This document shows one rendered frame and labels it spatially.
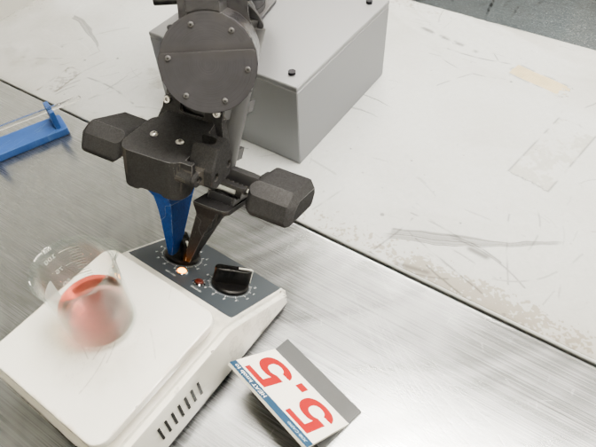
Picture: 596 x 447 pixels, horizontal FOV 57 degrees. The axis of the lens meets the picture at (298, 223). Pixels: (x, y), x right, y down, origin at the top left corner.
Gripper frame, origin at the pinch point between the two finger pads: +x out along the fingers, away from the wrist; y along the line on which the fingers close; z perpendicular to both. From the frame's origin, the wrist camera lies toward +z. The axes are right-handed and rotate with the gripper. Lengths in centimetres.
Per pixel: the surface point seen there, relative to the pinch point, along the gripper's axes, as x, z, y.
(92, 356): 6.7, 11.5, 0.0
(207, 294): 4.2, 2.6, 4.1
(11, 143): 5.6, -12.6, -30.3
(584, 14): -39, -256, 56
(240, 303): 4.2, 2.0, 6.9
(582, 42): -27, -236, 57
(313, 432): 8.7, 7.0, 16.2
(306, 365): 8.4, 0.5, 13.4
